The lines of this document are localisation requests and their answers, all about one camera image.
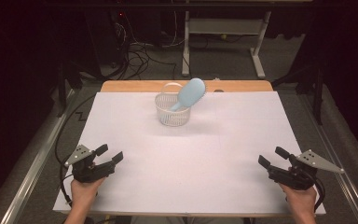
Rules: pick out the person's left hand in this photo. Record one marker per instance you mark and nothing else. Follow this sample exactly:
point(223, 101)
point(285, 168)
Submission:
point(82, 196)

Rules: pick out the wooden table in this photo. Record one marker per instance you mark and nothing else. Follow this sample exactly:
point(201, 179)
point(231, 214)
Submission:
point(130, 86)

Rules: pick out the light blue hairbrush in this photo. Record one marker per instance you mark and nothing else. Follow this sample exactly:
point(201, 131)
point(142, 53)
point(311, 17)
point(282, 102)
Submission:
point(189, 91)

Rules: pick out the person's right hand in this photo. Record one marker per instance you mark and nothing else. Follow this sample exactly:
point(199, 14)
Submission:
point(303, 200)

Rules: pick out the white slotted plastic basket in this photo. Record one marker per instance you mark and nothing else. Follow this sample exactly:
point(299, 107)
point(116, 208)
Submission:
point(174, 119)

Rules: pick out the aluminium floor rail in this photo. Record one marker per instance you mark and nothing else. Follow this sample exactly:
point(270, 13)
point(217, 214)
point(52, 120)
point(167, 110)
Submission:
point(338, 186)
point(34, 168)

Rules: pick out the dark metal stand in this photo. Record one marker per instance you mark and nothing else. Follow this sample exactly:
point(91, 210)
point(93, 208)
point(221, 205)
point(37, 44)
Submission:
point(62, 93)
point(318, 102)

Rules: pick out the white metal stand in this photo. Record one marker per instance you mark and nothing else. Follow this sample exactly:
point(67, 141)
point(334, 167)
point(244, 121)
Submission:
point(223, 26)

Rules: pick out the white table cover sheet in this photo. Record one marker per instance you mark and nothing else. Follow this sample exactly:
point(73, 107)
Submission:
point(183, 155)

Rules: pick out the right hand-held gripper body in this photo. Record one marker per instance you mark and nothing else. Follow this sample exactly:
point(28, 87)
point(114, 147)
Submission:
point(295, 177)

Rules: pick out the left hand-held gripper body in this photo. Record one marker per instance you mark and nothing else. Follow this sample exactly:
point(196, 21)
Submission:
point(88, 171)

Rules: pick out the small yellow object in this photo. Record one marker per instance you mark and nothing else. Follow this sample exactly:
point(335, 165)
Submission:
point(223, 36)

